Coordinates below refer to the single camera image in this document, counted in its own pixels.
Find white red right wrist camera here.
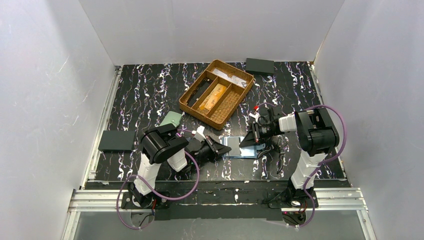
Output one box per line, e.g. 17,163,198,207
249,105,261,122

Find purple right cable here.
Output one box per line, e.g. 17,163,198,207
256,101,348,229

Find orange cards in tray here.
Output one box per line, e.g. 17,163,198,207
198,83,227,111

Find light blue card holder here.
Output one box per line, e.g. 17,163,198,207
220,136,265,159

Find green card holder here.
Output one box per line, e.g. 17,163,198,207
159,111,183,128

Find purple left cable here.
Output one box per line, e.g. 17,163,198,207
115,129,201,231

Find aluminium base frame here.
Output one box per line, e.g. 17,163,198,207
62,181,376,240

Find woven brown divided tray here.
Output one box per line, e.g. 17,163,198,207
179,59,254,130

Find black box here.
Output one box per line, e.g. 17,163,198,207
98,130,136,152
245,58,275,76

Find silver cards in tray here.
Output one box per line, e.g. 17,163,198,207
212,68,248,88

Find black box at left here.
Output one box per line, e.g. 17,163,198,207
98,130,136,152

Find black cards in tray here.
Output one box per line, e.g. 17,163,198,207
187,77,213,107

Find black box at back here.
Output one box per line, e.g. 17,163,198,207
245,58,275,76

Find purple cable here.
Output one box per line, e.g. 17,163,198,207
256,101,348,229
115,129,201,231

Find black card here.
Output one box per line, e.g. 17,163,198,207
227,136,241,157

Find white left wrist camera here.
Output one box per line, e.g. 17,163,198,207
192,125,206,142

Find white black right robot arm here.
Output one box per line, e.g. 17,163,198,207
239,107,340,202

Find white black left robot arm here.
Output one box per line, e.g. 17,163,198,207
126,123,231,209

